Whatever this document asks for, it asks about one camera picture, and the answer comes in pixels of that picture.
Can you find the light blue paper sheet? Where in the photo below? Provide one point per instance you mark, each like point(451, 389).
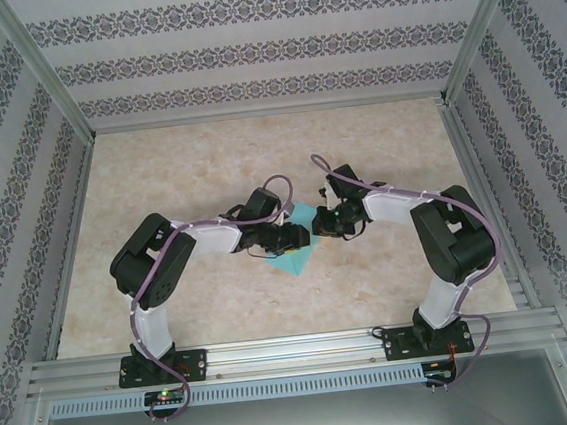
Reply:
point(293, 264)

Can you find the aluminium side rail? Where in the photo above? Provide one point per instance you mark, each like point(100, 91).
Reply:
point(70, 248)
point(482, 193)

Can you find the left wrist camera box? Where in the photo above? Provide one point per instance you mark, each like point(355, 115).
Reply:
point(288, 215)

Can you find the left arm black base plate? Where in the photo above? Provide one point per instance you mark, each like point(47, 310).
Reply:
point(197, 364)

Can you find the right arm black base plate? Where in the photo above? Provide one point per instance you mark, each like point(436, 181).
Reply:
point(397, 344)

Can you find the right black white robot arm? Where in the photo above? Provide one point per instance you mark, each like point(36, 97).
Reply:
point(457, 241)

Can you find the aluminium mounting rail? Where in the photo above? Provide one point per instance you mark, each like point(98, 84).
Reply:
point(292, 354)

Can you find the aluminium back rail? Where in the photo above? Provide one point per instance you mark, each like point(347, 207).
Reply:
point(269, 114)

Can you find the aluminium frame post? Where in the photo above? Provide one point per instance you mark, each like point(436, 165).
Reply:
point(478, 23)
point(45, 64)

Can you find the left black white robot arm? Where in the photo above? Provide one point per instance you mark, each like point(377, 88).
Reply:
point(153, 265)

